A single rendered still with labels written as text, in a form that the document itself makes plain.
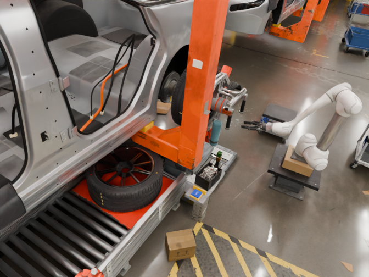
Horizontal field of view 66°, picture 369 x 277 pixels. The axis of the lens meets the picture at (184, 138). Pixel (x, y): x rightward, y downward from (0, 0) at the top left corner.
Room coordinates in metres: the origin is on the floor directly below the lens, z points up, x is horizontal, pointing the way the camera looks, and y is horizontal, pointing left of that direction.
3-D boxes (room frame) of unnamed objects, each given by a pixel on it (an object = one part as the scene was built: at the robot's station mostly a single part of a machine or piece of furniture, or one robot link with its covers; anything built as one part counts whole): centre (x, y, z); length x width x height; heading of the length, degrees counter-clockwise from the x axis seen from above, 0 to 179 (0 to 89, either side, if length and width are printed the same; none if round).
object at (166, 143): (1.99, 0.23, 0.69); 0.52 x 0.17 x 0.35; 63
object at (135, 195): (1.73, 0.48, 0.39); 0.66 x 0.66 x 0.24
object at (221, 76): (2.35, -0.24, 0.85); 0.54 x 0.07 x 0.54; 153
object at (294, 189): (2.24, -1.20, 0.15); 0.50 x 0.50 x 0.30; 68
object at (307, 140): (2.23, -1.20, 0.57); 0.18 x 0.16 x 0.22; 11
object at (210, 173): (1.70, -0.24, 0.51); 0.20 x 0.14 x 0.13; 146
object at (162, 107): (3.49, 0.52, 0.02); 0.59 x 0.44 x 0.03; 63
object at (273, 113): (3.16, -1.20, 0.17); 0.43 x 0.36 x 0.34; 66
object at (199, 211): (1.65, -0.21, 0.21); 0.10 x 0.10 x 0.42; 63
